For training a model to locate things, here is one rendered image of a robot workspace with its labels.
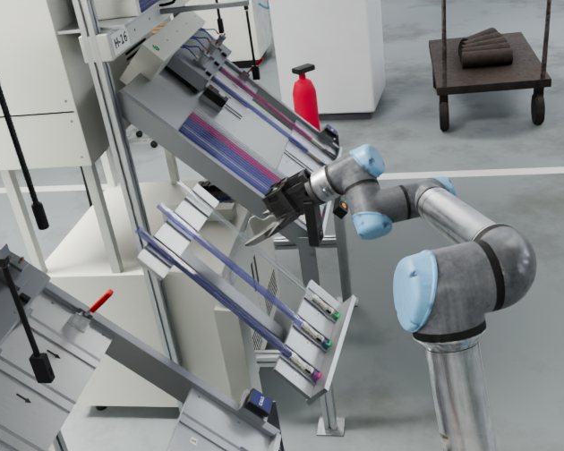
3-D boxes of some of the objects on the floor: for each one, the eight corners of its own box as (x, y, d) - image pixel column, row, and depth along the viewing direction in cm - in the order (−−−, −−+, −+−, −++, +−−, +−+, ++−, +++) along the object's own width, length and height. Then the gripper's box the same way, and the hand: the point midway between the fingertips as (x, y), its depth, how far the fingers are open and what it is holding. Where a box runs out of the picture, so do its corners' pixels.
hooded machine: (283, 125, 503) (254, -85, 438) (298, 97, 556) (275, -95, 490) (380, 120, 487) (365, -98, 421) (386, 91, 539) (374, -107, 473)
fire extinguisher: (335, 152, 447) (326, 58, 419) (331, 169, 425) (321, 72, 396) (294, 155, 452) (282, 62, 423) (289, 172, 429) (276, 75, 401)
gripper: (315, 152, 162) (250, 189, 172) (294, 190, 146) (224, 228, 155) (336, 182, 165) (270, 216, 174) (318, 222, 148) (246, 258, 158)
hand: (255, 232), depth 166 cm, fingers open, 14 cm apart
